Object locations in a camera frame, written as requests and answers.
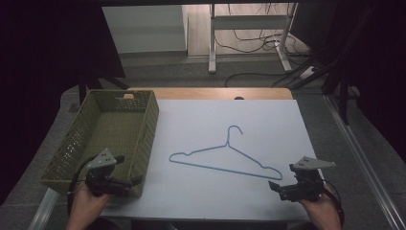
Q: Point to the black round table grommet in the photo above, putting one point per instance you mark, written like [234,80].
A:
[239,98]

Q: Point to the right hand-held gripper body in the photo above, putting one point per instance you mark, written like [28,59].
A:
[304,187]

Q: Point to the white table mat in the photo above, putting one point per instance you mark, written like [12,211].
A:
[207,198]

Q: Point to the green perforated plastic basket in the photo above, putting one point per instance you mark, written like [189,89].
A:
[111,131]

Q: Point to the black metal stand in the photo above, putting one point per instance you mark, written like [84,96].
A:
[343,96]

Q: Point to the short aluminium rail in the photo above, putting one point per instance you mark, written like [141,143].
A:
[43,211]

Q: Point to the person's right hand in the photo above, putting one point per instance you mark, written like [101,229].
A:
[316,204]

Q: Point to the white cabinet panel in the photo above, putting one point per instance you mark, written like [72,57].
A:
[143,28]

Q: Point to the white power strip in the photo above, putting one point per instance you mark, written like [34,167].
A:
[307,72]

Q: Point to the person's left hand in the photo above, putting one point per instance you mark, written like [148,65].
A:
[89,199]

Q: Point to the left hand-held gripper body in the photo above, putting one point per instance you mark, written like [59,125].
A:
[103,183]

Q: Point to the black stand leg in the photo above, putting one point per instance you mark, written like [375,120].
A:
[95,83]

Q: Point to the white metal desk frame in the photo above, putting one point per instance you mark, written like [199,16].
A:
[250,22]

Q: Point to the long aluminium rail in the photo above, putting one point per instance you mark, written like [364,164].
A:
[360,150]

